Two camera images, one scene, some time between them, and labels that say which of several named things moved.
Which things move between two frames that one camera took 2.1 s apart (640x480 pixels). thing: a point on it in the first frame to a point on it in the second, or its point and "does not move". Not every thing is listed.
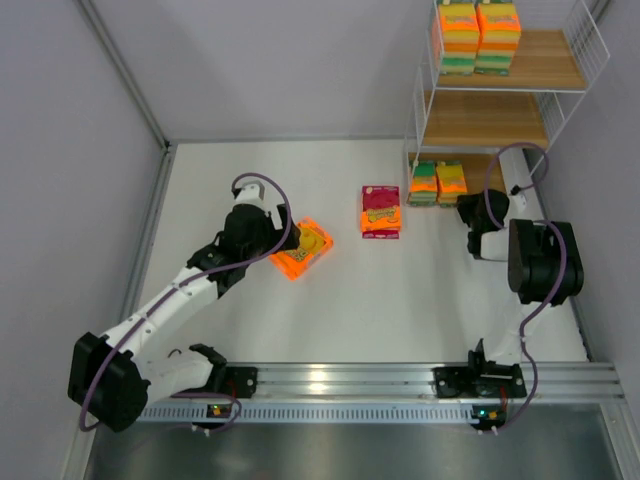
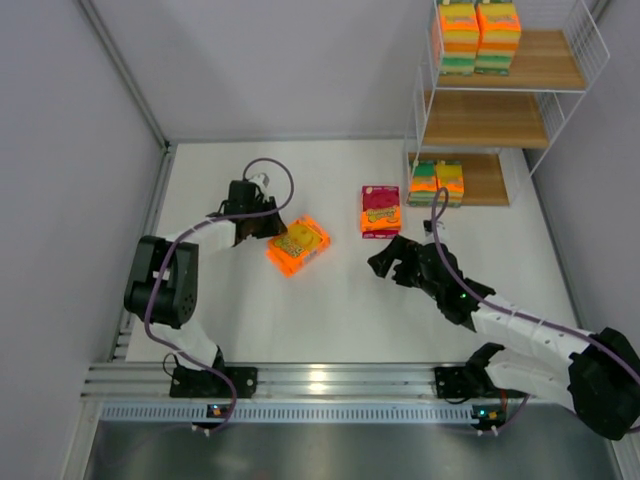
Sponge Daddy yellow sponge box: x=450 y=182 does not move
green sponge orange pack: x=423 y=188 does not move
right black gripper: x=467 y=210 to x=407 y=265
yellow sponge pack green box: x=461 y=29 does not move
